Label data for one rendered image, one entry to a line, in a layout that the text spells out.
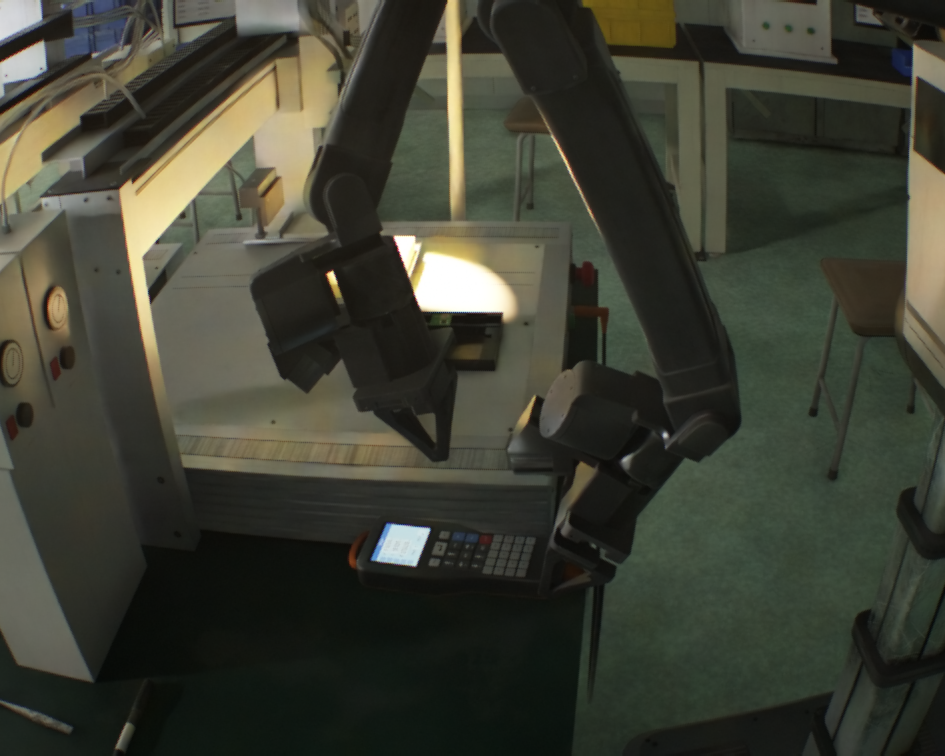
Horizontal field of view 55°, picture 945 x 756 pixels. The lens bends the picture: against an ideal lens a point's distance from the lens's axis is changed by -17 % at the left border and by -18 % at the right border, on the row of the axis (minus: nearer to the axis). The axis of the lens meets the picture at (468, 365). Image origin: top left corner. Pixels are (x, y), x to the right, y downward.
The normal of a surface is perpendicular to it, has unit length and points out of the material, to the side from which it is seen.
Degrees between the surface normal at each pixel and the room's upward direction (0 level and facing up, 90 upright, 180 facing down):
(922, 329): 90
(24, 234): 0
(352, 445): 0
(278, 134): 90
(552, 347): 0
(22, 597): 90
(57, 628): 90
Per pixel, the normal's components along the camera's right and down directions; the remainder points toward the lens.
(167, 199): 0.99, 0.02
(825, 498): -0.05, -0.87
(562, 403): -0.89, -0.36
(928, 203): -1.00, 0.08
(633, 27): -0.10, 0.50
